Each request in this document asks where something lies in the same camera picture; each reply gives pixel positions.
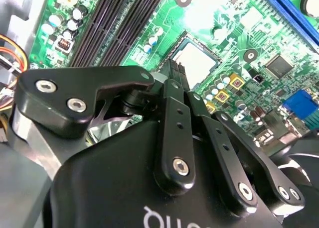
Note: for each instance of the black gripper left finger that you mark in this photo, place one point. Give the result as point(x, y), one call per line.
point(174, 143)

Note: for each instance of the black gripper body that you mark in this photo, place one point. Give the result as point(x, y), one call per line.
point(112, 178)

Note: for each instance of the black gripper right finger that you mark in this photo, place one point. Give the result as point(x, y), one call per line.
point(230, 165)

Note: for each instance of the metal socket cover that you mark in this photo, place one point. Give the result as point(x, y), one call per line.
point(107, 133)

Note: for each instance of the silver CPU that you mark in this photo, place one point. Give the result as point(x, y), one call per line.
point(197, 61)

